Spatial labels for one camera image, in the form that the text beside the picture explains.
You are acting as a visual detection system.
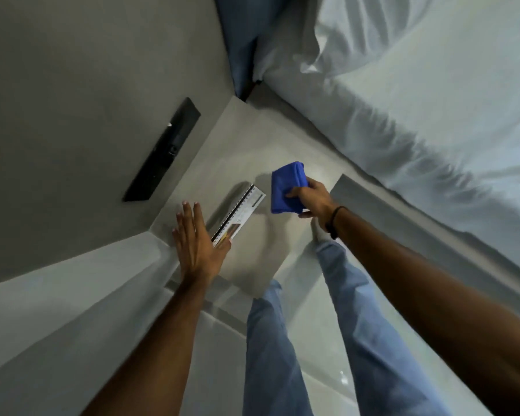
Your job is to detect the person's right hand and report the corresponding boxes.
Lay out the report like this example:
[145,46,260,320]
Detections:
[285,177,339,222]

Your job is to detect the person's left hand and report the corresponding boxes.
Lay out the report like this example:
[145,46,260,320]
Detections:
[172,201,232,285]

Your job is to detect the blue cleaning cloth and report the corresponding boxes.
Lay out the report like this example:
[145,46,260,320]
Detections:
[271,161,309,214]

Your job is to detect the person's left forearm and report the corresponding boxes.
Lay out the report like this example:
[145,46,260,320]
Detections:
[81,276,215,416]

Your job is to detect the person's right forearm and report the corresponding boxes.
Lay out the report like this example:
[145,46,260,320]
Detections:
[329,209,520,416]

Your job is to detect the white spiral-bound desk calendar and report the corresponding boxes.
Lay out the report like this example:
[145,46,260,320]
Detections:
[211,184,267,247]

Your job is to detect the black wristband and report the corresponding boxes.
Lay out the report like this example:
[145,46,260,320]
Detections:
[326,205,346,240]

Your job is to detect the grey bedside table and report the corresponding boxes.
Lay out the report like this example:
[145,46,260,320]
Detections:
[148,96,345,299]

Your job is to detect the person's left leg blue trousers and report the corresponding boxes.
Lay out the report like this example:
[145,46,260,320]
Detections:
[242,279,315,416]

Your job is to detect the person's leg blue trousers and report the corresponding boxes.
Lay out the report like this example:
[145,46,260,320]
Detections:
[242,279,315,416]
[314,239,453,416]

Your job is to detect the grey bed base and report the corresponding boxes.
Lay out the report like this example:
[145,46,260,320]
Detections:
[329,174,520,319]

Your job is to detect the white bed duvet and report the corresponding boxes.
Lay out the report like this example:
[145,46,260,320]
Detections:
[252,0,520,282]

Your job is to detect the person's right leg blue trousers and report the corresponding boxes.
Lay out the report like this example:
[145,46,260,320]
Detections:
[314,239,453,416]

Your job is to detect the white pillow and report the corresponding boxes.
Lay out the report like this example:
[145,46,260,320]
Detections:
[300,0,445,78]

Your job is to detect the blue padded headboard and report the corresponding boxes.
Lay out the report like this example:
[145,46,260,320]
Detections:
[213,0,296,101]

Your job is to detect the black wall switch panel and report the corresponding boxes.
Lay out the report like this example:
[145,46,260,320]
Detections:
[122,97,201,203]

